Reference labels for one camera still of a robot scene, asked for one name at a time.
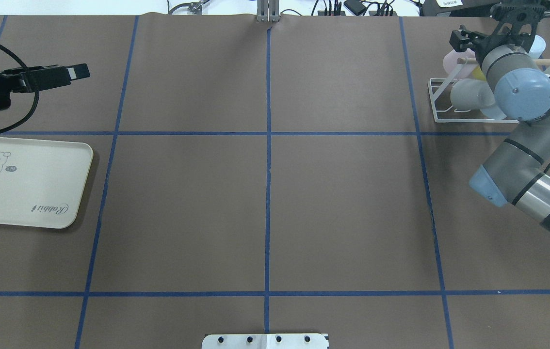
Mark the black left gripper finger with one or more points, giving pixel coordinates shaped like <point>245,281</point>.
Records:
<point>73,73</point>

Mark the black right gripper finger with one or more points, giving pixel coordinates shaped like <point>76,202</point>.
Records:
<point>460,40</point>

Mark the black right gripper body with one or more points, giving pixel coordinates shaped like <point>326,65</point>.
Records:
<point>484,45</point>

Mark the pink plastic cup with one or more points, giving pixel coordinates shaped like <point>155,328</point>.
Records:
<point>459,65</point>

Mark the light blue plastic cup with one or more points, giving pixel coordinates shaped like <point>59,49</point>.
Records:
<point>493,112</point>
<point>538,47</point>

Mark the grey plastic cup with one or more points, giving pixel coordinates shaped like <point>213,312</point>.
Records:
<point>470,93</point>

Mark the yellow plastic cup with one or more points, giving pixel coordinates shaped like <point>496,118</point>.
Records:
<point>478,74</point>

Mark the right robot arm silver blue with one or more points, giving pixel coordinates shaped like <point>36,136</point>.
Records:
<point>512,174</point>

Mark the cream bunny tray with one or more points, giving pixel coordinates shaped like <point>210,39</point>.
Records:
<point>42,182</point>

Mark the aluminium frame post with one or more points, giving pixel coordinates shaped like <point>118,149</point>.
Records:
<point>268,11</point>

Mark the white central pedestal column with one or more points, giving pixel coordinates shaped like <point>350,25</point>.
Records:
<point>266,341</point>

